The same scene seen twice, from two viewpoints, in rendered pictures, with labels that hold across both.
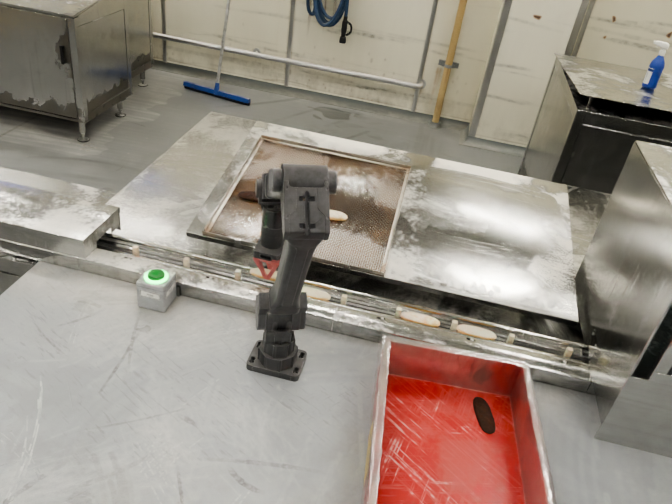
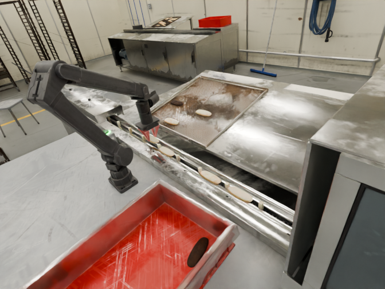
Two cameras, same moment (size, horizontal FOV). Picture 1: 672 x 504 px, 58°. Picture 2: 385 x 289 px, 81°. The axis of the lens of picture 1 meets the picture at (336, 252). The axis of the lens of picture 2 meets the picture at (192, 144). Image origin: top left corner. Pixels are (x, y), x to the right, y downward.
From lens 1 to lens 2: 99 cm
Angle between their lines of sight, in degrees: 37
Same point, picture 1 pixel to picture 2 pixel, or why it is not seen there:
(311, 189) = (42, 73)
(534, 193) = not seen: hidden behind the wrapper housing
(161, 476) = (31, 218)
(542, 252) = not seen: hidden behind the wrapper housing
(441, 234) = (259, 128)
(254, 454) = (68, 222)
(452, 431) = (167, 253)
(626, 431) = not seen: outside the picture
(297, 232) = (31, 99)
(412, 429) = (146, 241)
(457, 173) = (299, 92)
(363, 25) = (341, 31)
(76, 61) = (196, 61)
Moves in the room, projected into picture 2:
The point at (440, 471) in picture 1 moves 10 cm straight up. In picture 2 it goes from (133, 276) to (122, 257)
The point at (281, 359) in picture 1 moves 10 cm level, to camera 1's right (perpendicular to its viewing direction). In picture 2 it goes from (114, 179) to (129, 189)
